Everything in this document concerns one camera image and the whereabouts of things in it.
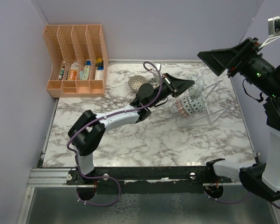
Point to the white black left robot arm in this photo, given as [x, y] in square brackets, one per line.
[86, 133]

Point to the items in organizer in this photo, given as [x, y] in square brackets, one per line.
[83, 74]

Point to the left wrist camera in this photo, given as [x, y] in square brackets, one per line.
[157, 69]

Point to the black mounting base rail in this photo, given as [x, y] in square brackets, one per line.
[146, 180]

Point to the red zigzag pattern bowl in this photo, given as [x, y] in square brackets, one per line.
[195, 91]

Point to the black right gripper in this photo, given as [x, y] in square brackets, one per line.
[219, 59]

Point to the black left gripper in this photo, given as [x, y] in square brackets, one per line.
[175, 86]

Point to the red quatrefoil pattern bowl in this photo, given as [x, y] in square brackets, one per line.
[180, 109]

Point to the blue triangle pattern bowl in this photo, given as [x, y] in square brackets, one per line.
[187, 106]

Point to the peach plastic desk organizer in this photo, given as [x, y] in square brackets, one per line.
[79, 60]

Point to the brown flower pattern bowl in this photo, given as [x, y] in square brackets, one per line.
[136, 81]

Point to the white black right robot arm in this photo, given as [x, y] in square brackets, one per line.
[257, 87]

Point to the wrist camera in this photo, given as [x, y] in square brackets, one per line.
[157, 69]
[273, 31]

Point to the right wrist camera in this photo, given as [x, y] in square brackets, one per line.
[273, 31]

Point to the green leaf pattern bowl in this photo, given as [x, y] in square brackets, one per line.
[154, 82]

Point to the white wire dish rack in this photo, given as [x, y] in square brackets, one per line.
[218, 102]

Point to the aluminium extrusion rail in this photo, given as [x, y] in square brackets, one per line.
[47, 177]

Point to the red diamond pattern bowl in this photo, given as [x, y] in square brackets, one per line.
[197, 105]

